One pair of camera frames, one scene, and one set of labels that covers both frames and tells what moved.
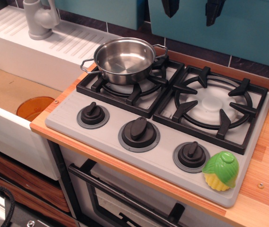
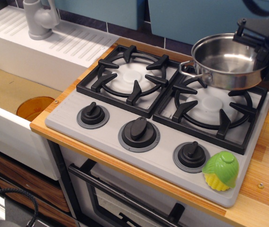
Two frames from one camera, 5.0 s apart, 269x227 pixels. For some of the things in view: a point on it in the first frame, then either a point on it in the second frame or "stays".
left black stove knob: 93,116 stays
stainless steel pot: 125,60 → 219,61
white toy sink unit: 22,77 stays
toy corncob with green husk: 221,170 stays
